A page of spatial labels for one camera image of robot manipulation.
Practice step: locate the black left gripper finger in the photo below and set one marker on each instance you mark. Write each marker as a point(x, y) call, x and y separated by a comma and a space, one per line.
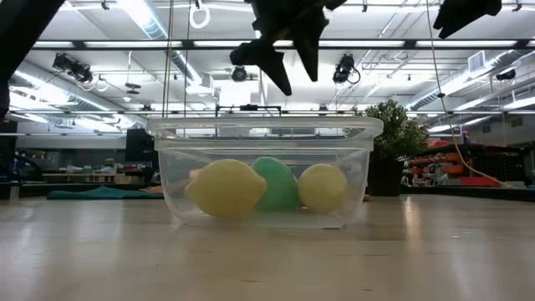
point(311, 42)
point(263, 54)

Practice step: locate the round black ceiling camera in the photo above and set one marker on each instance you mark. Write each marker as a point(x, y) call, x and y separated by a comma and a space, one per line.
point(239, 74)

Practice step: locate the small black ceiling device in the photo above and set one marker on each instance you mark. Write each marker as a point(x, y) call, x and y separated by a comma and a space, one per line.
point(505, 75)

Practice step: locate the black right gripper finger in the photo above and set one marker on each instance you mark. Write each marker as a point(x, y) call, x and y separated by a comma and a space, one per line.
point(464, 12)

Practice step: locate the orange cloth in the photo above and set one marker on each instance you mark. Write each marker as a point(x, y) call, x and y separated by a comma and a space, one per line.
point(151, 190)

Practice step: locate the black overhead light bar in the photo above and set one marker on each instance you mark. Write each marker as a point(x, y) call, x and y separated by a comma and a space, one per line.
point(410, 43)

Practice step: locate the clear plastic tupperware container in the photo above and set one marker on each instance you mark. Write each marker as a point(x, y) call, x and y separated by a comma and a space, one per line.
point(267, 221)

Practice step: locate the green potted plant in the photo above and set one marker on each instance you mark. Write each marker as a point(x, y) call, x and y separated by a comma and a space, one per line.
point(397, 134)

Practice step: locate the black monitor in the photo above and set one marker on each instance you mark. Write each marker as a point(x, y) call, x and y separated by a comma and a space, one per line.
point(138, 146)

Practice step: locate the green toy fruit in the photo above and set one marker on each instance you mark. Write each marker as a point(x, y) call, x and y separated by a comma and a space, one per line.
point(280, 184)

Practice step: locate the black ceiling camera cluster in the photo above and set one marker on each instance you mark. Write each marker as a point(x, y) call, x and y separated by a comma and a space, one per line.
point(73, 67)

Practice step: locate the cluttered wooden workbench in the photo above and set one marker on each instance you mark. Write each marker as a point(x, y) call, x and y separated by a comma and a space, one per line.
point(83, 177)

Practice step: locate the black plant pot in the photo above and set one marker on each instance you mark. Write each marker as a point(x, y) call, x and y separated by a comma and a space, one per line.
point(390, 180)

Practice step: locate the shelf with orange bins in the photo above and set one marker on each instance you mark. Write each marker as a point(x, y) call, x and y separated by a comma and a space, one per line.
point(451, 169)

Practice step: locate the yellow toy lemon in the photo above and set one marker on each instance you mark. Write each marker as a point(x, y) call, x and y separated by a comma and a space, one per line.
point(225, 188)
point(322, 188)

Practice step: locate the white air vent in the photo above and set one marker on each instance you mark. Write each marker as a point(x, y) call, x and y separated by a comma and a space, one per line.
point(477, 61)

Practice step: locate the teal cloth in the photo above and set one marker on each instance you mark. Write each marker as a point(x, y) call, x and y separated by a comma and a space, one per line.
point(100, 193)

